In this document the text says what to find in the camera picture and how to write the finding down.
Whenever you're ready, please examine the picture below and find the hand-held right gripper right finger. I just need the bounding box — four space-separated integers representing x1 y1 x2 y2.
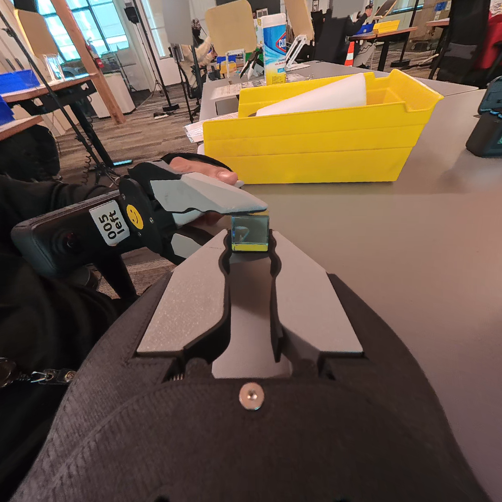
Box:
269 230 364 362

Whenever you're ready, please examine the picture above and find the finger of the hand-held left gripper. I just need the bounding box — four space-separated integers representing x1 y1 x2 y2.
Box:
172 225 226 265
150 172 270 216

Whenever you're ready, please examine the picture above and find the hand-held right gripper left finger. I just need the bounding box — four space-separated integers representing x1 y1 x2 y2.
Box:
135 229 232 357

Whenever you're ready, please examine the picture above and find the clear glass cube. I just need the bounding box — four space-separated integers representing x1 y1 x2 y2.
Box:
230 214 272 253

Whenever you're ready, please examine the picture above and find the person's left forearm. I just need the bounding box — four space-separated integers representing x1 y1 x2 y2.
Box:
0 174 124 236

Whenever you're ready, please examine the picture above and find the black hand tool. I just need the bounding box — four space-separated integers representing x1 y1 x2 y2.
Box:
239 48 264 79

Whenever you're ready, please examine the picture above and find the person's left hand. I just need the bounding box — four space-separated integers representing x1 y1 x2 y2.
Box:
170 156 239 187

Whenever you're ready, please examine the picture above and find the person's black jacket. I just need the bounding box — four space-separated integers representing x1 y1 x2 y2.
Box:
0 235 138 502

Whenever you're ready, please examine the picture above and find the yellow plastic bin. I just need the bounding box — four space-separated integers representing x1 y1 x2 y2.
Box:
202 69 444 185

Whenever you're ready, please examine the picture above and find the black light stand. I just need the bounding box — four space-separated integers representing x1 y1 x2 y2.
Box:
0 8 135 185

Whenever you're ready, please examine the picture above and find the white cabinet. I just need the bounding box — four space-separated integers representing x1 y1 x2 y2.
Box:
90 72 136 118

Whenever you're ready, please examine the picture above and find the clear acrylic box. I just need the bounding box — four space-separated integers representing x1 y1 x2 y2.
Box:
225 49 246 78

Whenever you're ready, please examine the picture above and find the yellow white wipes canister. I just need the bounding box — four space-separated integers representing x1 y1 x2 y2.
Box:
260 13 289 85

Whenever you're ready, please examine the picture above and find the white paper roll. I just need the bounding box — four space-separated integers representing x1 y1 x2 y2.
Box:
255 72 368 117

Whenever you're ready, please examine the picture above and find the beige rounded panel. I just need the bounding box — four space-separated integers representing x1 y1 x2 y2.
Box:
16 9 59 56
205 0 252 55
284 0 314 42

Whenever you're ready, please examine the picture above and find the white folding stand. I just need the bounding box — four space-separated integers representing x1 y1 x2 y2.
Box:
286 35 311 71

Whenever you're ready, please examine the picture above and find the red fire extinguisher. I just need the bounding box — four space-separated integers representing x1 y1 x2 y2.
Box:
88 37 106 70

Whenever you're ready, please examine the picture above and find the grey panel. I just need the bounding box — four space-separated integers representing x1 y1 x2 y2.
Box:
161 0 193 45

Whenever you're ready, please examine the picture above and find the clear acrylic stand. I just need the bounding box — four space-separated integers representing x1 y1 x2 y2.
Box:
42 53 65 82

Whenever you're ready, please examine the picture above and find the black stand with lamp head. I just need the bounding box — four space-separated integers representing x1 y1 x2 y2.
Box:
124 0 180 113

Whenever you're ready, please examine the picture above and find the black teal case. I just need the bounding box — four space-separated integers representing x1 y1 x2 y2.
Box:
465 76 502 158

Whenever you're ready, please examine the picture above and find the black mesh office chair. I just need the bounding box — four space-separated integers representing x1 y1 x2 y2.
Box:
429 0 492 81

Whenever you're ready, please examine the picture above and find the red cloth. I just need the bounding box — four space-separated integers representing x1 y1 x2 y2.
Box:
475 12 502 71

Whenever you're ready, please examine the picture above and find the wooden table black frame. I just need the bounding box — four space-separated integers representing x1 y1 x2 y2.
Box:
0 116 44 142
0 72 130 173

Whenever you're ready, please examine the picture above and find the metal lanyard clip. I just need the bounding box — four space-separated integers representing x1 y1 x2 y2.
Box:
0 359 76 389

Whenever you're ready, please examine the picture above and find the wooden post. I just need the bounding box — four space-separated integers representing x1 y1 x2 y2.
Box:
51 0 126 114

